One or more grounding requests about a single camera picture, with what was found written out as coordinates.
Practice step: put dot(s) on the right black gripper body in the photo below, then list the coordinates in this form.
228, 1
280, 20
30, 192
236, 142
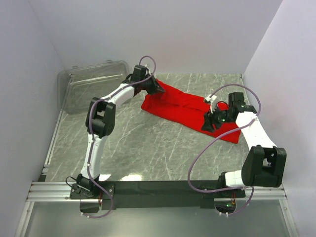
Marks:
218, 117

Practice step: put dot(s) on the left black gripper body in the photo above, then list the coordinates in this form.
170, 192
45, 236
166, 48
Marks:
149, 85

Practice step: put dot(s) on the red t shirt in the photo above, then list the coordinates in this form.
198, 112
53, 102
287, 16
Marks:
183, 108

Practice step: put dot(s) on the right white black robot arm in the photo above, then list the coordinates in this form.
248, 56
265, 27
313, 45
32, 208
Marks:
265, 162

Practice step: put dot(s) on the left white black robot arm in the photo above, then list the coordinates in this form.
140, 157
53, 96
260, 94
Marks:
100, 122

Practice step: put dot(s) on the clear plastic storage bin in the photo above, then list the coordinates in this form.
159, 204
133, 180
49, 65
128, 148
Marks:
78, 86

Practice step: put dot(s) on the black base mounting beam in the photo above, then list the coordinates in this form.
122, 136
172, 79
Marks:
147, 194

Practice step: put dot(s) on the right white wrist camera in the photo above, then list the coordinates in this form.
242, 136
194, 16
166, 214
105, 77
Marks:
212, 100

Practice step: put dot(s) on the right aluminium side rail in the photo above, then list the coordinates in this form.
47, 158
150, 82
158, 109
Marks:
288, 217

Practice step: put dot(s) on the aluminium extrusion frame rail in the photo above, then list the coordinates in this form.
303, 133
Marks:
60, 192

